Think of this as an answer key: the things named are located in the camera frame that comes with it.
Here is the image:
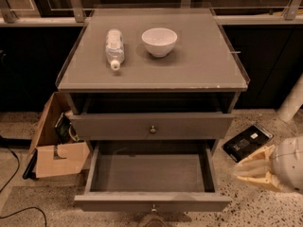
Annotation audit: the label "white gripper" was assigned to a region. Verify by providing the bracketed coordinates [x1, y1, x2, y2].
[234, 136, 303, 194]

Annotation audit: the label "grey drawer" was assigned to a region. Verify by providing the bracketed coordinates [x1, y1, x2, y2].
[75, 140, 231, 212]
[69, 93, 235, 141]

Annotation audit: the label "grey top drawer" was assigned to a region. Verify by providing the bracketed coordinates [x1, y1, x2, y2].
[69, 93, 235, 141]

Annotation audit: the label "grey wooden drawer cabinet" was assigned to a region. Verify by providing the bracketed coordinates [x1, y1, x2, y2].
[55, 7, 251, 149]

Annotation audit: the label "black flat electronic device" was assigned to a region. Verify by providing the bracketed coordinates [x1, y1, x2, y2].
[223, 123, 274, 163]

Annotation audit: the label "metal window railing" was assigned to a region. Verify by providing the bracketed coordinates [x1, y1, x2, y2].
[0, 0, 303, 26]

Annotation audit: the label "white ceramic bowl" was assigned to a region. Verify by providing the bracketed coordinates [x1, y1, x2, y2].
[141, 27, 178, 58]

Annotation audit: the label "clear plastic water bottle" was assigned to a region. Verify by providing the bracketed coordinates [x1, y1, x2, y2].
[105, 29, 125, 71]

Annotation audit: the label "green black items in box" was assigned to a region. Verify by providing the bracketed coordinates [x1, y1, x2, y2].
[54, 113, 80, 144]

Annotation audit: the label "open cardboard box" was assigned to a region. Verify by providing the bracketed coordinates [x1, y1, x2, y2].
[29, 93, 90, 178]

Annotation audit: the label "black floor cable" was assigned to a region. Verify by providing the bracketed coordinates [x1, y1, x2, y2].
[0, 135, 48, 227]

